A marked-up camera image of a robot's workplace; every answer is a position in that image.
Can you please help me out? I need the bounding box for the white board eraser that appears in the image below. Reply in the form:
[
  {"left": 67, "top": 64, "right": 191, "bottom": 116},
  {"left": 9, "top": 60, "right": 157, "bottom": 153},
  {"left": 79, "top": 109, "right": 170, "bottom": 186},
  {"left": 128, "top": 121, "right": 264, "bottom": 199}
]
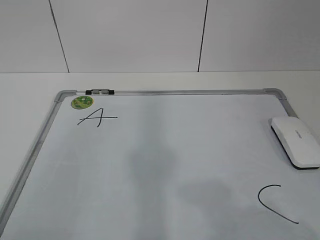
[{"left": 268, "top": 116, "right": 320, "bottom": 170}]

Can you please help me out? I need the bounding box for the round green magnet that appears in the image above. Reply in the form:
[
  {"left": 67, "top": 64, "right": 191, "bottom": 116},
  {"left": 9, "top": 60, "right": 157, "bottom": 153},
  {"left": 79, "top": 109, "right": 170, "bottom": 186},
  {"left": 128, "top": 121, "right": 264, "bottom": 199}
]
[{"left": 70, "top": 95, "right": 94, "bottom": 110}]

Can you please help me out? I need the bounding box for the white board with grey frame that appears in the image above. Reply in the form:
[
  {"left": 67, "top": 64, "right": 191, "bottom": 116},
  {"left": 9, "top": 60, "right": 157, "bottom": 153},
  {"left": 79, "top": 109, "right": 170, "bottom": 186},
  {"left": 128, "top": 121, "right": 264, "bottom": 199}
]
[{"left": 0, "top": 88, "right": 320, "bottom": 240}]

